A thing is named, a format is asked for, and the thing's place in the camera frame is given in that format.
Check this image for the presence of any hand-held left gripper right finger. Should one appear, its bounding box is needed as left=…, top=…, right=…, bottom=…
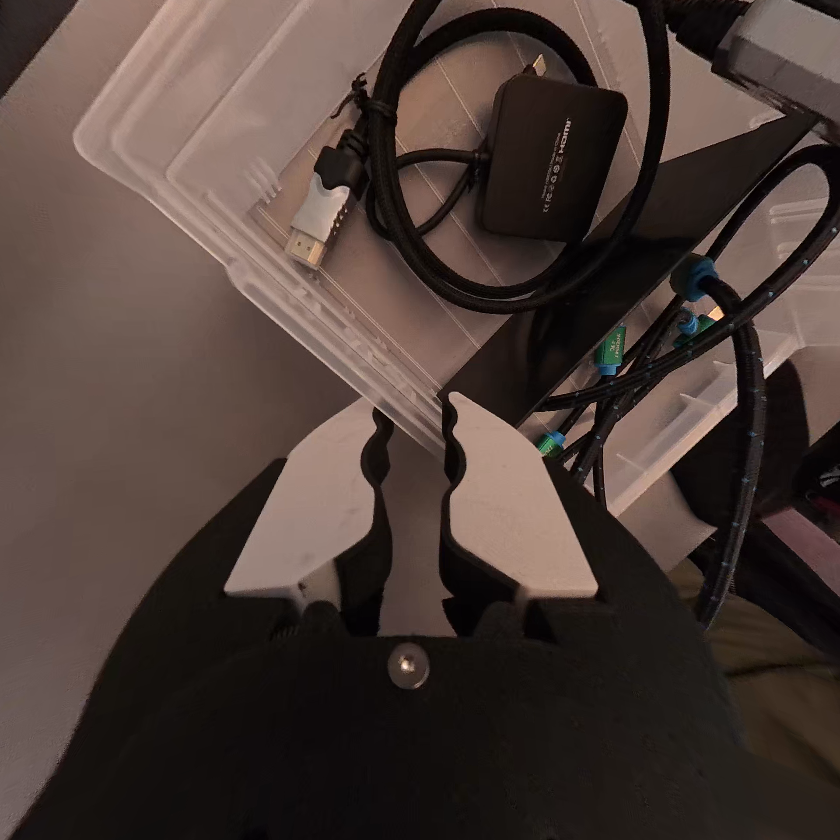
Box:
left=440, top=390, right=599, bottom=602

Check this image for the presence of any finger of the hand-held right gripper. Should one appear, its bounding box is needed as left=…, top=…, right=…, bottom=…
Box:
left=710, top=0, right=840, bottom=144

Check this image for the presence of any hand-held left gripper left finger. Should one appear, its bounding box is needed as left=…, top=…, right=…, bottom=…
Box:
left=223, top=408, right=396, bottom=599

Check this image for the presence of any clear plastic storage bin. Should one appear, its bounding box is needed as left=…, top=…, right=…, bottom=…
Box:
left=71, top=0, right=840, bottom=549

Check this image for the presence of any black divider plate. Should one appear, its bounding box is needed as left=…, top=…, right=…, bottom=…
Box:
left=435, top=115, right=824, bottom=431

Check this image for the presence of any person's olive jacket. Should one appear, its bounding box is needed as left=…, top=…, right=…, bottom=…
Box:
left=676, top=558, right=840, bottom=680

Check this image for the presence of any black cable with silver plug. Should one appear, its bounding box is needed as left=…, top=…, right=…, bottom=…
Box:
left=284, top=0, right=672, bottom=311

